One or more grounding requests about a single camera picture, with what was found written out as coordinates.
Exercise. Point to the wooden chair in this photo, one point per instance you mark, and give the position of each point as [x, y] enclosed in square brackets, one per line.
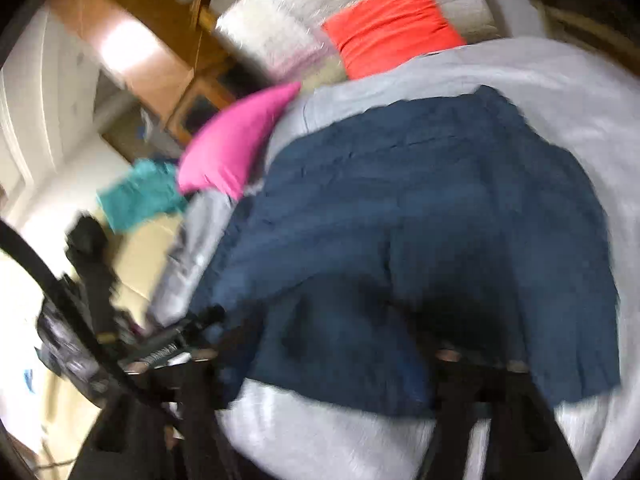
[207, 15]

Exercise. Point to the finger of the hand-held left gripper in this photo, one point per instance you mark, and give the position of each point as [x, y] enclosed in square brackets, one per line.
[212, 316]

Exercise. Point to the red pillow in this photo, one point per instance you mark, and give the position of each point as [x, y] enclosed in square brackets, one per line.
[390, 30]

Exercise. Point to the pink pillow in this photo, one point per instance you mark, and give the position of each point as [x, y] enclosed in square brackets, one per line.
[230, 145]

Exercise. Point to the silver foil mat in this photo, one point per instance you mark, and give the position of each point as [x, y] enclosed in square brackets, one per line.
[270, 35]

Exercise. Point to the navy blue jacket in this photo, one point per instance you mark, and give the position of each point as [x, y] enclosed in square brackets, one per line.
[400, 210]

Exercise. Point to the teal garment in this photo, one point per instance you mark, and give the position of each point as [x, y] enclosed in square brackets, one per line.
[140, 195]

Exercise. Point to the cream mattress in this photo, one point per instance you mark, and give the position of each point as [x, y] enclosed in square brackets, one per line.
[145, 260]

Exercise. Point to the grey blanket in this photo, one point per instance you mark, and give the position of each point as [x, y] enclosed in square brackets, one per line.
[575, 100]

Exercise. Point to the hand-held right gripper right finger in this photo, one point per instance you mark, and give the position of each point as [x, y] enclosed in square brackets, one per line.
[452, 390]

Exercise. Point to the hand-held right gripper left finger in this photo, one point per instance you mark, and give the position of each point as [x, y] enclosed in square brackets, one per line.
[200, 390]

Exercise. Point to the wooden cabinet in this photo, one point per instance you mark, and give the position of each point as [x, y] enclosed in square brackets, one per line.
[150, 30]

